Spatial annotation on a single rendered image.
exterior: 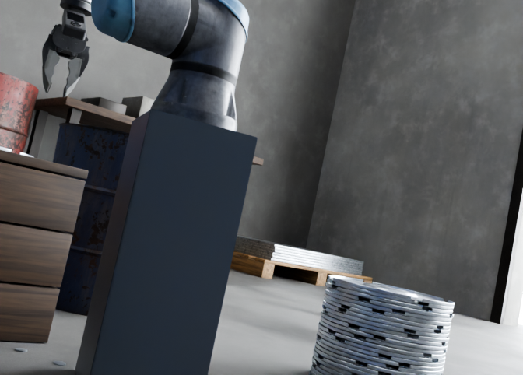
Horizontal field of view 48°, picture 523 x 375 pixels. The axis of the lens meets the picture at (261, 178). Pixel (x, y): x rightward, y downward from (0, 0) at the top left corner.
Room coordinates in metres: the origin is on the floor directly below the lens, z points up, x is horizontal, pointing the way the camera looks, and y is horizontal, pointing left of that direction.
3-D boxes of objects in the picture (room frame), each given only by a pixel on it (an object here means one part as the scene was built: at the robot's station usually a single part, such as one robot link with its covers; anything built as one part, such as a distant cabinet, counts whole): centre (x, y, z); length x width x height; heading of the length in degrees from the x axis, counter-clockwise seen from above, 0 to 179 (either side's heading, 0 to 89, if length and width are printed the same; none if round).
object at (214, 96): (1.01, 0.13, 0.50); 0.15 x 0.15 x 0.10
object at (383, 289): (1.39, -0.34, 0.23); 0.29 x 0.29 x 0.01
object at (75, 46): (1.31, 0.49, 0.66); 0.09 x 0.08 x 0.12; 26
